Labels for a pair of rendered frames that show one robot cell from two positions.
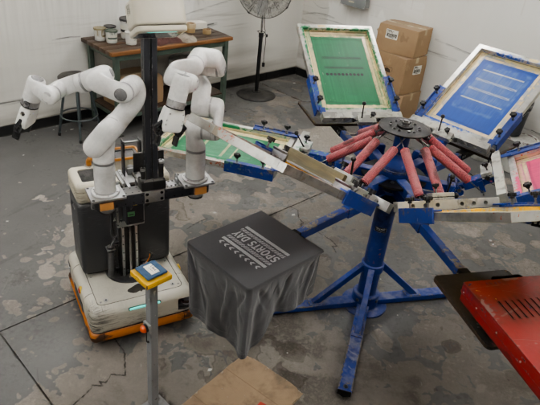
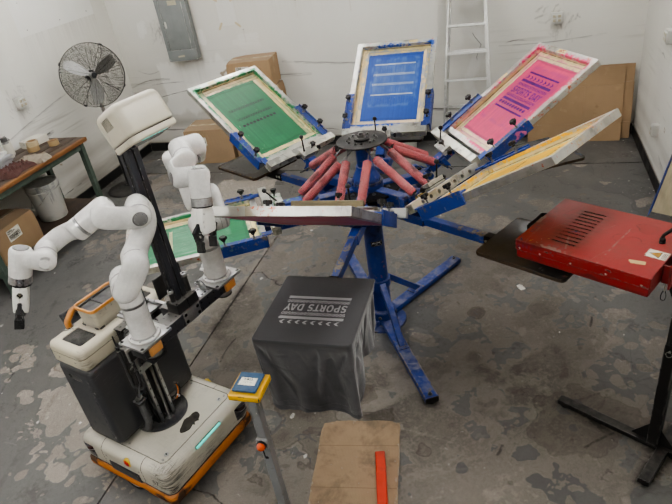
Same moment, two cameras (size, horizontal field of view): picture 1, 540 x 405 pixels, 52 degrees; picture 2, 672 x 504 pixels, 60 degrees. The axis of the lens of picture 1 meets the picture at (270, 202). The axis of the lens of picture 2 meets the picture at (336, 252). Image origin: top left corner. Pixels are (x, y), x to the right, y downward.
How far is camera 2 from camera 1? 77 cm
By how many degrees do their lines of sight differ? 20
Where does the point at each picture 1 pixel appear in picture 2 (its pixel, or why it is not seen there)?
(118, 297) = (177, 444)
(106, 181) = (146, 321)
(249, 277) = (339, 336)
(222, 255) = (296, 332)
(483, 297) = (540, 242)
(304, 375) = (388, 407)
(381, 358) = (435, 355)
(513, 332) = (584, 255)
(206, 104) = not seen: hidden behind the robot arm
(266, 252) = (330, 308)
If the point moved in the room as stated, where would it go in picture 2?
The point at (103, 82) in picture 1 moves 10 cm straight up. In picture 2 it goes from (115, 214) to (105, 187)
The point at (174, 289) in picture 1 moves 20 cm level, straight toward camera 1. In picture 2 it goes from (225, 403) to (244, 423)
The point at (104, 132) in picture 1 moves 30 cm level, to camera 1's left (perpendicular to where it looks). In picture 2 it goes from (135, 267) to (46, 299)
